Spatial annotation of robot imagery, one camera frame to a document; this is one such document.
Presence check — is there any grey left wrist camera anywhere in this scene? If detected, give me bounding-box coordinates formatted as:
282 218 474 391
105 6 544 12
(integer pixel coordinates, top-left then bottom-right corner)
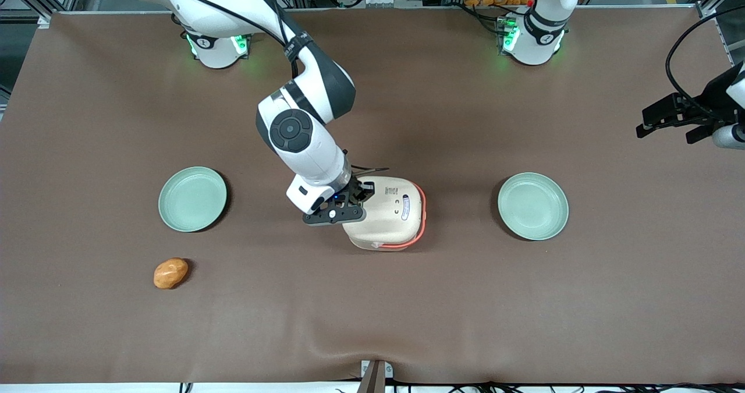
712 123 745 150

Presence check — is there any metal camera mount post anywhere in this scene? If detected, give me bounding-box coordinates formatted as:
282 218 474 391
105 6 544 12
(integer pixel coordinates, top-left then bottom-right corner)
356 360 393 393

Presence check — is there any orange-brown bread roll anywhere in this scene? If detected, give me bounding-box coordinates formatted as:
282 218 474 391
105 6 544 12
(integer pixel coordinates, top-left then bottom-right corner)
154 257 189 290

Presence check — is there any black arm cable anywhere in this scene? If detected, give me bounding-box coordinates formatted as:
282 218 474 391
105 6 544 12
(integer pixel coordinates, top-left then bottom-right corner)
665 6 745 120
152 0 309 79

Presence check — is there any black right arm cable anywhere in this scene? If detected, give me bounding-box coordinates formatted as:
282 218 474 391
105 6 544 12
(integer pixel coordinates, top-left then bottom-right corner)
152 0 309 79

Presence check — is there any pale green round plate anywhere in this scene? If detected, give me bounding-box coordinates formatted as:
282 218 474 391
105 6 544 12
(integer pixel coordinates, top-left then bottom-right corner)
158 167 228 233
498 172 569 241

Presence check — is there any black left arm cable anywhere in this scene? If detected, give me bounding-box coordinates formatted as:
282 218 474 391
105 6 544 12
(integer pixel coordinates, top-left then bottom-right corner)
665 6 745 120

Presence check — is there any brown table cover cloth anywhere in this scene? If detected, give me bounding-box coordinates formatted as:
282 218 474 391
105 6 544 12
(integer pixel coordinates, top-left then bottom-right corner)
0 6 745 385

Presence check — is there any cream rice cooker orange trim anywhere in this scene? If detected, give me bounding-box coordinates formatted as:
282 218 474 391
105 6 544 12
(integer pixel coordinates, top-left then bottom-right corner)
342 176 427 252

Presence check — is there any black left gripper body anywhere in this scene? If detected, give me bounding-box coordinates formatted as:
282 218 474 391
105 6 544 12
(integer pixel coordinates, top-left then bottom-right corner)
698 61 744 127

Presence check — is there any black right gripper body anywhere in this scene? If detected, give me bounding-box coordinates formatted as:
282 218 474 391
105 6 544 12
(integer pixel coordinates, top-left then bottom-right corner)
333 175 365 207

